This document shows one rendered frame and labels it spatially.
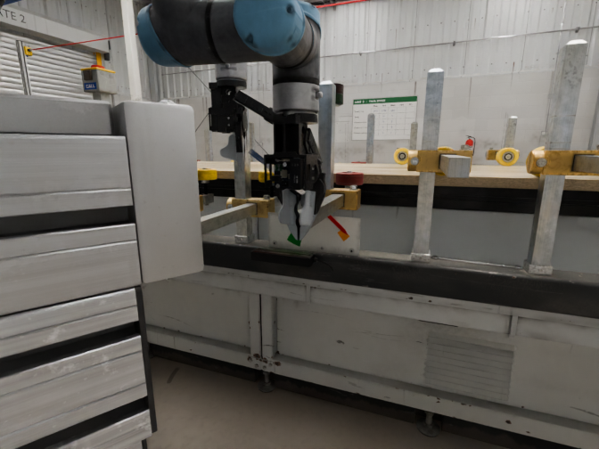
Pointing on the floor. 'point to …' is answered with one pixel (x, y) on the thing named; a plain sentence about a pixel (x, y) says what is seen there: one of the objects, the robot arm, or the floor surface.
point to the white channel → (131, 50)
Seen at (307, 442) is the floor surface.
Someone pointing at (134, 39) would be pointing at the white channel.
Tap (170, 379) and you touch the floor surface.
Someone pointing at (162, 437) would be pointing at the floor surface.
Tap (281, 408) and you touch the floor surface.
